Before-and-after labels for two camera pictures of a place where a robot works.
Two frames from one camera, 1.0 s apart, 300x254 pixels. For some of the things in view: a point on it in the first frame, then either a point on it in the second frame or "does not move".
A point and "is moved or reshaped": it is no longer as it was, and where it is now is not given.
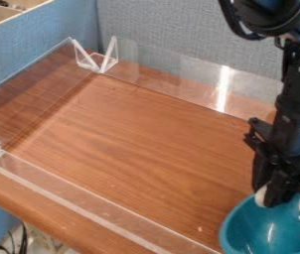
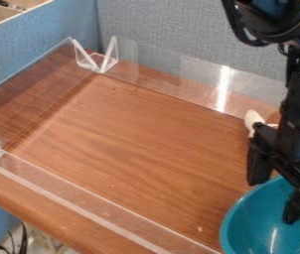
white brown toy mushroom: x=258 y=195 is moved or reshaped
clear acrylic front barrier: x=98 y=210 does not move
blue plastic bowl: x=284 y=228 does not move
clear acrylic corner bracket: x=96 y=62 does not move
